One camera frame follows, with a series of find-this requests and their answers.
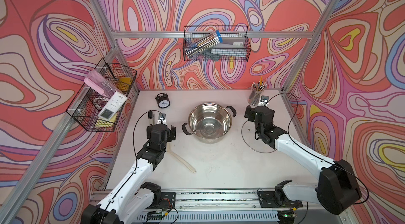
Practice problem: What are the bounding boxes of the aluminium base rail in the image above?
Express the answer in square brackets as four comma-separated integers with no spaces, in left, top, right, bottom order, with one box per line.
[134,189,355,224]

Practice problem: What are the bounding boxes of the grey box in basket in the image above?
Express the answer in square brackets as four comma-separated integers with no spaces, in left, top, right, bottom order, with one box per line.
[211,42,247,57]

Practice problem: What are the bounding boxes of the yellow item in basket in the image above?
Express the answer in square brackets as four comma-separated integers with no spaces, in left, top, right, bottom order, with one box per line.
[117,77,132,93]

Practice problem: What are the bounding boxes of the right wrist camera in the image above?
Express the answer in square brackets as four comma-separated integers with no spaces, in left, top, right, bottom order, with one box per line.
[258,95,270,107]

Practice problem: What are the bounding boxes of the beige plastic ladle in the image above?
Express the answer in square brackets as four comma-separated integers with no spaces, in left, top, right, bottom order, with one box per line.
[167,143,197,174]

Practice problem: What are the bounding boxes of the white device in basket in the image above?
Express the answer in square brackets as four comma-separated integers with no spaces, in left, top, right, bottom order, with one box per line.
[98,91,128,121]

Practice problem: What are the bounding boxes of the pink box in basket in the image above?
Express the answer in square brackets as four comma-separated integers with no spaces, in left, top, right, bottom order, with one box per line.
[84,70,109,96]

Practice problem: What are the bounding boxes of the pack of pencils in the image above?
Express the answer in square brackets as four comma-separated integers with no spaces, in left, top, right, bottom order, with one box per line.
[185,31,223,58]

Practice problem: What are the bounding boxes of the black marker pen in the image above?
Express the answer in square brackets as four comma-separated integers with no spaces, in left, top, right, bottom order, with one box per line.
[148,110,155,126]

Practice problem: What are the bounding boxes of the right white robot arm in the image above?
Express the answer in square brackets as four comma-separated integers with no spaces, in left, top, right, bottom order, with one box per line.
[244,106,362,215]

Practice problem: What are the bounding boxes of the glass pot lid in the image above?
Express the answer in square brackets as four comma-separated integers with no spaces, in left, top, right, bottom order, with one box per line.
[241,121,275,154]

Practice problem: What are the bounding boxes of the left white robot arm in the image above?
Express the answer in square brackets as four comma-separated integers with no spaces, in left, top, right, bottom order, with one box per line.
[80,123,177,224]

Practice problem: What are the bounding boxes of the black alarm clock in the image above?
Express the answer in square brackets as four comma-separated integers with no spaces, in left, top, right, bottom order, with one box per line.
[155,93,170,109]

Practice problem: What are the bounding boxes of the wire basket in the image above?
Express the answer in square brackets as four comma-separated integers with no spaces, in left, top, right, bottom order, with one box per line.
[182,24,252,62]
[66,59,137,132]

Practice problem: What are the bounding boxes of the left wire basket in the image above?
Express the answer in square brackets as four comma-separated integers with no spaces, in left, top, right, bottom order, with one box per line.
[66,59,137,132]

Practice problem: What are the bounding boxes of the stainless steel pot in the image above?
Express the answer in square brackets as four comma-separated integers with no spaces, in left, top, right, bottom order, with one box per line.
[181,103,237,144]

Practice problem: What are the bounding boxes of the pencil holder cup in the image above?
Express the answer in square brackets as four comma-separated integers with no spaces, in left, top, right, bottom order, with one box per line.
[248,77,266,106]

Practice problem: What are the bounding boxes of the back wire basket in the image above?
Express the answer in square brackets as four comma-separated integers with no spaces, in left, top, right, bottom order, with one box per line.
[182,24,252,62]

